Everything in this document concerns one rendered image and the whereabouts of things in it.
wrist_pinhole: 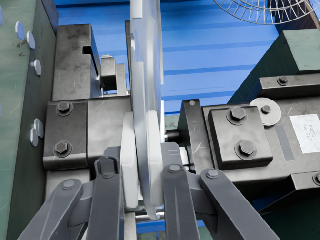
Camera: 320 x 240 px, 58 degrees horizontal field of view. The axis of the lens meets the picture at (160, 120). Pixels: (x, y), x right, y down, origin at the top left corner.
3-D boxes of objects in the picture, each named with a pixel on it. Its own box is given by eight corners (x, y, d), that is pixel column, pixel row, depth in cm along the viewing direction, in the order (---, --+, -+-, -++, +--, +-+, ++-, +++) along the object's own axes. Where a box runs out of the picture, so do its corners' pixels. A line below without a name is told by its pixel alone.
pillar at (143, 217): (125, 223, 55) (198, 215, 56) (125, 211, 56) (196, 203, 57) (126, 225, 57) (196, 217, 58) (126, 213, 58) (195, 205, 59)
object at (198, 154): (185, 207, 44) (221, 204, 44) (169, 97, 53) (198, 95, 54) (177, 224, 58) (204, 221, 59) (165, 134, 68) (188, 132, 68)
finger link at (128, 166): (138, 209, 16) (124, 210, 16) (137, 146, 22) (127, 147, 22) (134, 163, 15) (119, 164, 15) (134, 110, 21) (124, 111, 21)
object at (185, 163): (169, 171, 52) (189, 169, 52) (165, 146, 54) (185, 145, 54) (168, 176, 55) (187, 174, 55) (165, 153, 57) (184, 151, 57)
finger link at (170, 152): (164, 193, 14) (227, 189, 14) (158, 142, 18) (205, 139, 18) (165, 218, 14) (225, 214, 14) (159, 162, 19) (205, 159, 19)
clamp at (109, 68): (102, 122, 56) (155, 117, 56) (100, 54, 63) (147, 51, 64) (106, 135, 61) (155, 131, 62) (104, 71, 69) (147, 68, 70)
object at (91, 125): (-9, 142, 24) (152, 128, 25) (12, 21, 31) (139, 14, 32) (67, 204, 46) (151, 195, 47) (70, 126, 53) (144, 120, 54)
